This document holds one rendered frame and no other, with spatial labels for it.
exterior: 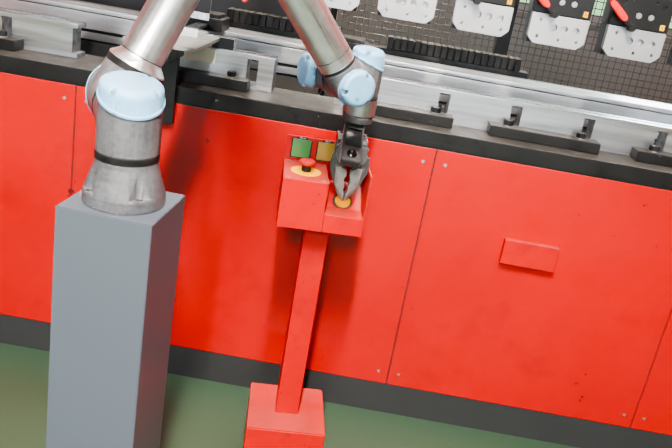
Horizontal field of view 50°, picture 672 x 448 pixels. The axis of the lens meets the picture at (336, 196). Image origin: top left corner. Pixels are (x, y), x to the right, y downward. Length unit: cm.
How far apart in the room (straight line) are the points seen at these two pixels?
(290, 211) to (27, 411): 93
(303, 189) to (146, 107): 48
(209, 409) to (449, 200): 90
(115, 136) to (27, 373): 113
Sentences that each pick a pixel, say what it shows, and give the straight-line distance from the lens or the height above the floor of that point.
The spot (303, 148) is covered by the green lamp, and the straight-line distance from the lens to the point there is 177.
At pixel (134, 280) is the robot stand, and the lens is 136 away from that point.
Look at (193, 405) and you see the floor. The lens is 218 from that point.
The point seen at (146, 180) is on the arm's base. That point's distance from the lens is 135.
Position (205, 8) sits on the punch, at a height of 107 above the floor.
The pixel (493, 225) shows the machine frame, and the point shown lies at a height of 65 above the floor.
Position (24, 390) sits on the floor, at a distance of 224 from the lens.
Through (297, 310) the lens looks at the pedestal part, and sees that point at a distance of 182.
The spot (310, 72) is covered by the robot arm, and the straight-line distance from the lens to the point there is 154.
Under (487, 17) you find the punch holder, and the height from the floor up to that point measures 117.
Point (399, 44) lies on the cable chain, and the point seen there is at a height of 102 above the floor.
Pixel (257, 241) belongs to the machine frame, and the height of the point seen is 48.
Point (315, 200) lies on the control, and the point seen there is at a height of 74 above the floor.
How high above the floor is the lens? 129
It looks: 19 degrees down
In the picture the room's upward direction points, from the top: 10 degrees clockwise
